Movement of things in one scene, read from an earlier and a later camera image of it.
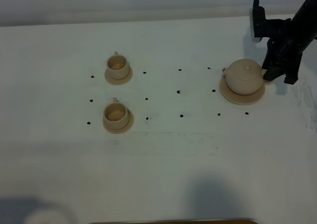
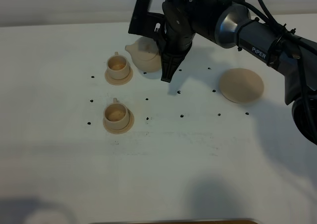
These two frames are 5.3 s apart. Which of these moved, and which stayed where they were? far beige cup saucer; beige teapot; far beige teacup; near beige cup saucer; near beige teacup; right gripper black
Moved: beige teapot; right gripper black
Stayed: near beige cup saucer; far beige teacup; near beige teacup; far beige cup saucer
